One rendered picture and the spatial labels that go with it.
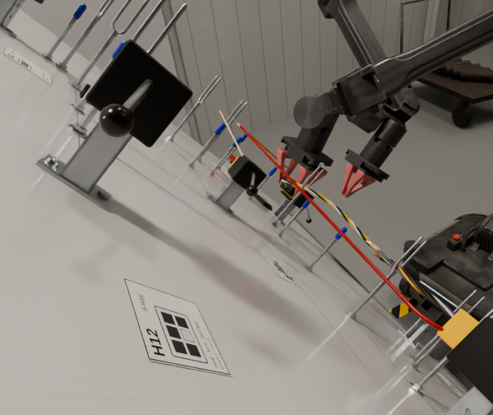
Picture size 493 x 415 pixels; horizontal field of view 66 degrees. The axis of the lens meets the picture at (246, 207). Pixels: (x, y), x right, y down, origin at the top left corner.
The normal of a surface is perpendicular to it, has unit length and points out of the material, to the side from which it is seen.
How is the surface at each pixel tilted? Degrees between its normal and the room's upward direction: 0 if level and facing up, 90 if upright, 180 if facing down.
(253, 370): 53
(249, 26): 90
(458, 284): 0
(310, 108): 69
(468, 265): 0
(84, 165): 75
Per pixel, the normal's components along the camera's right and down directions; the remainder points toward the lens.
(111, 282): 0.65, -0.75
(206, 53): 0.51, 0.45
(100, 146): 0.18, 0.32
